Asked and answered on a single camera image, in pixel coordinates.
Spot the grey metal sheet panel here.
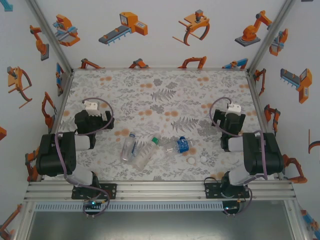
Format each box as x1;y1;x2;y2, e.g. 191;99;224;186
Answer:
26;211;298;240

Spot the slotted grey cable tray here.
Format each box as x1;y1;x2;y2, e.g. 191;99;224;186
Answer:
34;201;241;212

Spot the aluminium frame rail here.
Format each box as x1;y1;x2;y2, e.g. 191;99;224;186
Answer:
23;180;298;203

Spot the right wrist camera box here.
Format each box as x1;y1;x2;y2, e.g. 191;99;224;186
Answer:
226;102;242;116

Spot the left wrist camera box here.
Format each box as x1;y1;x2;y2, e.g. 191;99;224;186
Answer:
83;99;100;117

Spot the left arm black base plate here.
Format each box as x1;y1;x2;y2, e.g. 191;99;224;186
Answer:
71;183;118;200

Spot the clear bottle blue label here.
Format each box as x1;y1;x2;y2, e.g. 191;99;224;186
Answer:
163;136;195;157

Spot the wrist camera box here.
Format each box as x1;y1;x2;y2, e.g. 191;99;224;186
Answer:
226;102;242;116
83;99;100;117

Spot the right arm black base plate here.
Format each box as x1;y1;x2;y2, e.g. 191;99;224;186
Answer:
204;181;253;200

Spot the floral table cloth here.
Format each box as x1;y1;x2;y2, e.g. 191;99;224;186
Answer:
51;69;276;182

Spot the aluminium frame leg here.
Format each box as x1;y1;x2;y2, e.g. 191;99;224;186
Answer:
13;202;36;240
284;199;310;240

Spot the aluminium frame post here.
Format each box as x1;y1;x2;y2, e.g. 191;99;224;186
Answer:
246;0;299;75
24;0;75;74

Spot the aluminium side rail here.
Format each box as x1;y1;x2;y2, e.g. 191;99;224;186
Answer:
47;69;75;141
246;69;282;182

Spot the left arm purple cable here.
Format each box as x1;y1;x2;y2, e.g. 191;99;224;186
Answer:
55;97;115;219

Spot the clear bottle green label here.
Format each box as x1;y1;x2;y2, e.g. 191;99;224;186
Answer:
132;133;162;171

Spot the clear plastic bottle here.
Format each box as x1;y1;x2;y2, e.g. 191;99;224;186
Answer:
119;131;138;164

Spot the thin aluminium rail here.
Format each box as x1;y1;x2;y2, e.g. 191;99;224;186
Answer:
72;66;249;72

